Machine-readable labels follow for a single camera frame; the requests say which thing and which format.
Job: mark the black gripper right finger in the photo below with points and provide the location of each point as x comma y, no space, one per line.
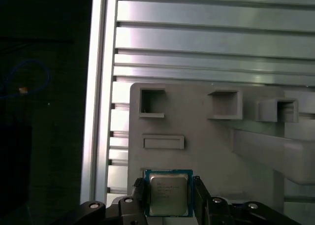
211,210

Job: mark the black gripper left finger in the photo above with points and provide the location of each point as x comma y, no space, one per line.
137,210

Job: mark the silver green CPU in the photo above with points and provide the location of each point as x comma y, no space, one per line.
169,193

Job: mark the grey plastic parts rack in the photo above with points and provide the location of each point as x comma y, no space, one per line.
209,148

